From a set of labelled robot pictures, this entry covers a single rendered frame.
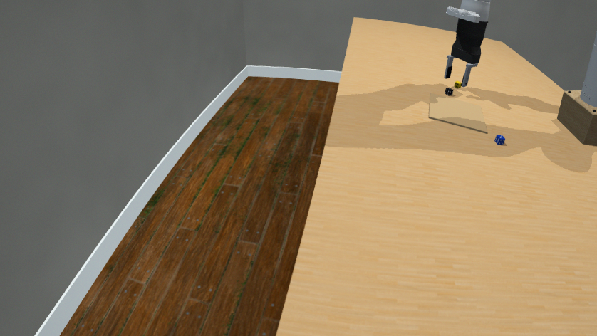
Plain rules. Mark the blue die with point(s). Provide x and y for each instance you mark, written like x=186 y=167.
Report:
x=499 y=139

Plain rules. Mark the beige square mat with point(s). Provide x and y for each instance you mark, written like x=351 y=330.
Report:
x=457 y=112

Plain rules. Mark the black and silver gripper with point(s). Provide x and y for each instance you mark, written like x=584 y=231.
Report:
x=472 y=21

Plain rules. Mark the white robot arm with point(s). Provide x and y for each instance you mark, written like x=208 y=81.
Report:
x=589 y=89

